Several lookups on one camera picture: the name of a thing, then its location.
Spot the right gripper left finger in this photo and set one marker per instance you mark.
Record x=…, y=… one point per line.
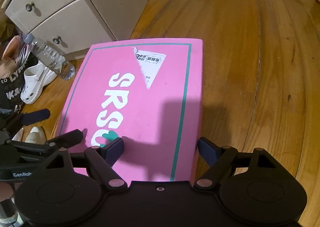
x=100, y=162

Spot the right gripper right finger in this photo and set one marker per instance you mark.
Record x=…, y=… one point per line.
x=220, y=161

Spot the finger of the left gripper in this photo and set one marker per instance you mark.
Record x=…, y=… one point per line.
x=66, y=141
x=16, y=121

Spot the pink SRSOO box lid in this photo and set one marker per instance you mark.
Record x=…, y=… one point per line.
x=149, y=93

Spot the person left hand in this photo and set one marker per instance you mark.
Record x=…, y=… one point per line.
x=6, y=191

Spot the beige slipper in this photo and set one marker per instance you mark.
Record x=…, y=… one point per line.
x=36, y=136

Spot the black printed tote bag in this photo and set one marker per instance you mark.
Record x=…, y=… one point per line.
x=15, y=59

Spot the white clog shoe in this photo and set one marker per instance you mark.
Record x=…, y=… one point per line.
x=35, y=79

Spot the clear plastic water bottle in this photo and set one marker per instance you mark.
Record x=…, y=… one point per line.
x=50, y=57

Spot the beige drawer cabinet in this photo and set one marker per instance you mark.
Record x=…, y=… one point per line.
x=73, y=26

